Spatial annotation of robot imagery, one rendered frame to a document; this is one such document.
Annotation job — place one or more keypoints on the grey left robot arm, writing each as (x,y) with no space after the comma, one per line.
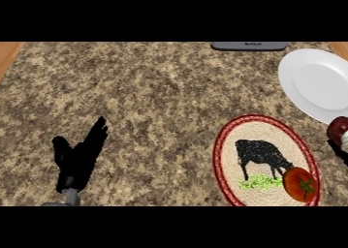
(72,197)

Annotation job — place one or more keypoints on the dark grey flat appliance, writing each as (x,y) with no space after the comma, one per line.
(248,46)

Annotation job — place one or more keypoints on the red-wrapped white-frosted cupcake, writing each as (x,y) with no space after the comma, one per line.
(343,130)

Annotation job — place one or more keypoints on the oval woven cow placemat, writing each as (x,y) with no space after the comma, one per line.
(257,155)

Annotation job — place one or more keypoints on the white round plate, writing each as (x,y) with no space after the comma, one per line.
(325,84)

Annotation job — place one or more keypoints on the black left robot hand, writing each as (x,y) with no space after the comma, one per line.
(78,161)

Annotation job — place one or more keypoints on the red tomato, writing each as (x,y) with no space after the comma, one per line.
(300,184)

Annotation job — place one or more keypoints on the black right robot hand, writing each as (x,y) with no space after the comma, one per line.
(347,159)

